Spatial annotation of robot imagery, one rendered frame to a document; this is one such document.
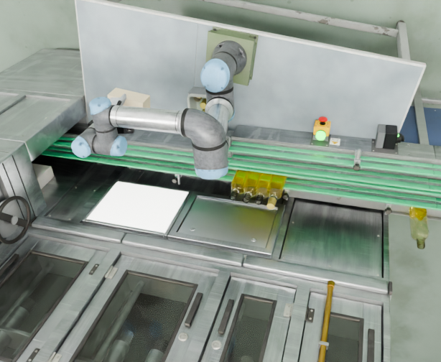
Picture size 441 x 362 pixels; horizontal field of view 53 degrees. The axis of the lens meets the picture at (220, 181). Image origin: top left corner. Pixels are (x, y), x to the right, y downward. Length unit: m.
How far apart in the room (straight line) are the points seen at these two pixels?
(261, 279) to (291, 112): 0.79
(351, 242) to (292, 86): 0.74
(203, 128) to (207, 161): 0.12
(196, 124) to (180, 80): 0.79
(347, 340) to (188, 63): 1.37
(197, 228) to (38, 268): 0.70
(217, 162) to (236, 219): 0.61
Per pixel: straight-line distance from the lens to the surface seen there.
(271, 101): 2.10
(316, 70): 2.01
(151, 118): 1.48
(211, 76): 1.77
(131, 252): 1.96
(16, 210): 2.18
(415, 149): 2.10
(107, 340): 1.72
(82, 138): 1.68
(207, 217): 2.04
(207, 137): 1.41
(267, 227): 1.98
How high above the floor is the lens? 2.61
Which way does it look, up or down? 51 degrees down
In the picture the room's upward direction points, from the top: 153 degrees counter-clockwise
